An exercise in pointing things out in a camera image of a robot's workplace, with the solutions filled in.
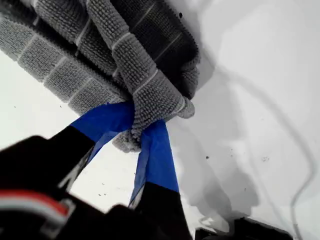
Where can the grey striped square towel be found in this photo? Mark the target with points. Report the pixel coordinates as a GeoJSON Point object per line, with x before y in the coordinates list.
{"type": "Point", "coordinates": [100, 50]}

